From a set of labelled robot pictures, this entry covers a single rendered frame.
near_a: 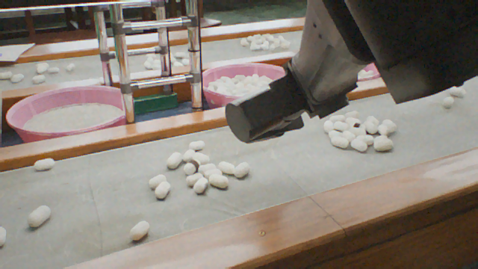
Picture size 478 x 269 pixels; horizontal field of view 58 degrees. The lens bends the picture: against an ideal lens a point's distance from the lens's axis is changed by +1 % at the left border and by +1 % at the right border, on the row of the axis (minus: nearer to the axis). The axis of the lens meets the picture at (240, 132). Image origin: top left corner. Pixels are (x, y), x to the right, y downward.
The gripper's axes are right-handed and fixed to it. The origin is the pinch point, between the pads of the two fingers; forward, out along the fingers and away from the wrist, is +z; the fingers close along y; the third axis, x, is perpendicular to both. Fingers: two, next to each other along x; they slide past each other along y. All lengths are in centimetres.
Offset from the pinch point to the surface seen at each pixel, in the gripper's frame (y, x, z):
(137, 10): -93, -282, 439
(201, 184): 11.5, 7.0, 0.4
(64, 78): 26, -38, 54
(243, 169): 3.1, 6.3, 1.4
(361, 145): -21.4, 7.4, 0.5
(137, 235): 23.8, 12.1, -5.1
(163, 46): 1.9, -33.7, 32.9
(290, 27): -60, -52, 68
